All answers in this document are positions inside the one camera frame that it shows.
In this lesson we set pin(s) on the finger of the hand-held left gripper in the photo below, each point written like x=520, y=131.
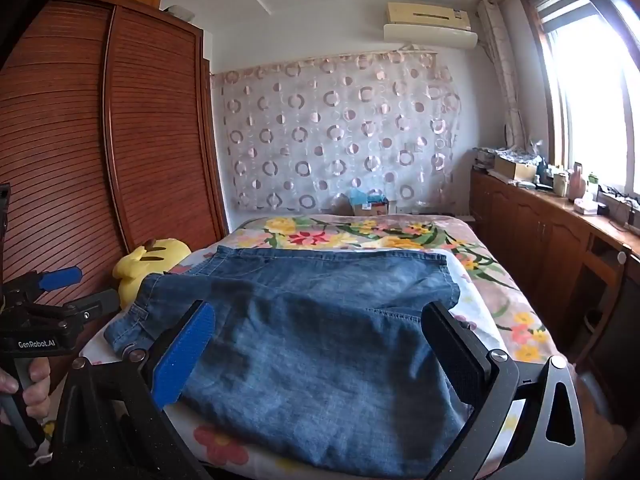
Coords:
x=97, y=304
x=62, y=278

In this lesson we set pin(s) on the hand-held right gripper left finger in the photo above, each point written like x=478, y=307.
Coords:
x=184, y=357

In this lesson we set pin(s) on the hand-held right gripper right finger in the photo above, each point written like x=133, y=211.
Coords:
x=462, y=365

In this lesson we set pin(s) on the blue denim pants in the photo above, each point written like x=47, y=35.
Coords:
x=310, y=340

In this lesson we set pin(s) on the person's left hand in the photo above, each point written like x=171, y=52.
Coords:
x=39, y=390

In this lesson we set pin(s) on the yellow plush toy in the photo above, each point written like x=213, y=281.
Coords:
x=135, y=270

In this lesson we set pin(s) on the white flower print sheet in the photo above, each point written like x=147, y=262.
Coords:
x=225, y=447

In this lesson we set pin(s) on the long wooden cabinet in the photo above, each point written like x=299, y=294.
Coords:
x=530, y=230

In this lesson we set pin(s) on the wooden headboard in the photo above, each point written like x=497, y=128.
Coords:
x=150, y=135

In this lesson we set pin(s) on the cardboard box with blue bag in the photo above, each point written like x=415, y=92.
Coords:
x=370, y=207

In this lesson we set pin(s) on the white tissue box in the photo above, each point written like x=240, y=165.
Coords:
x=586, y=206

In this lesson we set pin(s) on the flat cardboard box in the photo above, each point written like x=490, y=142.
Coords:
x=515, y=170

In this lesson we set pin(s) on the white cup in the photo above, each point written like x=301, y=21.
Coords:
x=561, y=185

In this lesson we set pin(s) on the pink bottle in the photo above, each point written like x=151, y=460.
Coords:
x=579, y=182

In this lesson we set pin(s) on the circle patterned sheer curtain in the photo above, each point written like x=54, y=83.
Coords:
x=325, y=135

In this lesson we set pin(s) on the wooden framed window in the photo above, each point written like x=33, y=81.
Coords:
x=590, y=100

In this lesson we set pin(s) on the patterned window curtain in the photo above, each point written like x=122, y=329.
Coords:
x=500, y=60

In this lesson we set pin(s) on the wall air conditioner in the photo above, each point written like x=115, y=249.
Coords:
x=430, y=30

